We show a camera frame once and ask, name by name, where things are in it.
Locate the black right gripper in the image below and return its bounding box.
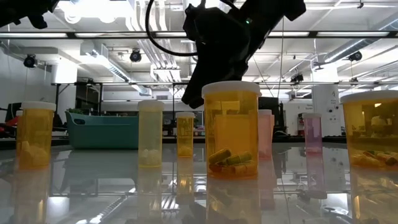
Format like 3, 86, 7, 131
182, 5, 259, 110

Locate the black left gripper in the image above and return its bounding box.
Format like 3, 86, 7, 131
0, 0, 60, 30

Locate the small amber pill bottle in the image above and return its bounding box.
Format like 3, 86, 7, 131
175, 111, 196, 158

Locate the pale yellow pill bottle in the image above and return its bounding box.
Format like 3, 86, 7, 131
137, 100, 165, 168

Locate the small white cylinder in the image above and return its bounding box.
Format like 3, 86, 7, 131
257, 109, 274, 158

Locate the purple pill bottle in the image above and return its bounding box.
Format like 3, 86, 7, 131
302, 112, 323, 155

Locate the teal plastic bin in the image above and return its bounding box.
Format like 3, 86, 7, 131
65, 111, 139, 150

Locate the black background monitor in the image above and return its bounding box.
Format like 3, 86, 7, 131
4, 102, 22, 123
260, 96, 280, 110

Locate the red object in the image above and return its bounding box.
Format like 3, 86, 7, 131
0, 115, 18, 131

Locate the white column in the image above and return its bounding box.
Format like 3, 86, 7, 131
312, 83, 341, 138

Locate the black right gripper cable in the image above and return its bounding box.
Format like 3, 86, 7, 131
144, 0, 200, 58

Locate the white air duct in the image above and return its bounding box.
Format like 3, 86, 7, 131
79, 40, 153, 97

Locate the silver ceiling duct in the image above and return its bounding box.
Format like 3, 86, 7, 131
313, 12, 398, 68

